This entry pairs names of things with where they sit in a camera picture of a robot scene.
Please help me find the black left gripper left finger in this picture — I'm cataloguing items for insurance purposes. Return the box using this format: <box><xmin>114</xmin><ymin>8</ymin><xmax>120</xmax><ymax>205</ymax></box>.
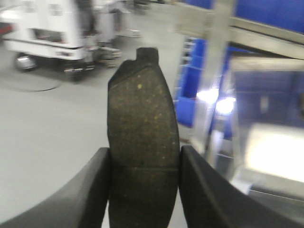
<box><xmin>0</xmin><ymin>148</ymin><xmax>111</xmax><ymax>228</ymax></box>

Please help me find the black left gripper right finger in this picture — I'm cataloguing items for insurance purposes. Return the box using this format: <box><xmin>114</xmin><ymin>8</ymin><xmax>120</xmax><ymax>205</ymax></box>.
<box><xmin>179</xmin><ymin>145</ymin><xmax>303</xmax><ymax>228</ymax></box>

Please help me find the brake pad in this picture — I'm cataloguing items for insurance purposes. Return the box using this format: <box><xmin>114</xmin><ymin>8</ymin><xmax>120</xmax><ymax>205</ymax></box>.
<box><xmin>107</xmin><ymin>47</ymin><xmax>180</xmax><ymax>228</ymax></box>

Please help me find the left blue plastic bin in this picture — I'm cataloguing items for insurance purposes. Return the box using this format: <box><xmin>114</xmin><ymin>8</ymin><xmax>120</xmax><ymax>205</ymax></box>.
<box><xmin>174</xmin><ymin>35</ymin><xmax>238</xmax><ymax>143</ymax></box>

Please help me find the white vehicle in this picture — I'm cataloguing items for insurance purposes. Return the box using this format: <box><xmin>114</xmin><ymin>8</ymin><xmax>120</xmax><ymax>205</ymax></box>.
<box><xmin>0</xmin><ymin>0</ymin><xmax>97</xmax><ymax>81</ymax></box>

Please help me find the stainless steel rack frame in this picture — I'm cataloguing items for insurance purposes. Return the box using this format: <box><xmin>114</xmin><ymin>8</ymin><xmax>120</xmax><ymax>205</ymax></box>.
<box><xmin>176</xmin><ymin>0</ymin><xmax>304</xmax><ymax>197</ymax></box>

